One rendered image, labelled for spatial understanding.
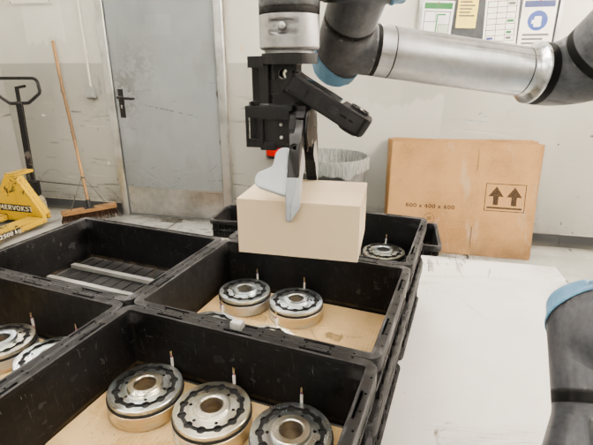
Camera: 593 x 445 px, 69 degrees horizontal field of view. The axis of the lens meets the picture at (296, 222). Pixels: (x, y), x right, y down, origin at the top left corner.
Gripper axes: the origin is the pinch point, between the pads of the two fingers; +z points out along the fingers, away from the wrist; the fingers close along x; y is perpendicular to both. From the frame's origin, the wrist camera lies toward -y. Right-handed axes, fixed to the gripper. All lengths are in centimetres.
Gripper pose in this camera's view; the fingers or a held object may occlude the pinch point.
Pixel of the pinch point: (305, 206)
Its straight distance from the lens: 61.0
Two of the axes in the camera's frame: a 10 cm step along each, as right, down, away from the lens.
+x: -2.2, 3.3, -9.2
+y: -9.8, -0.7, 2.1
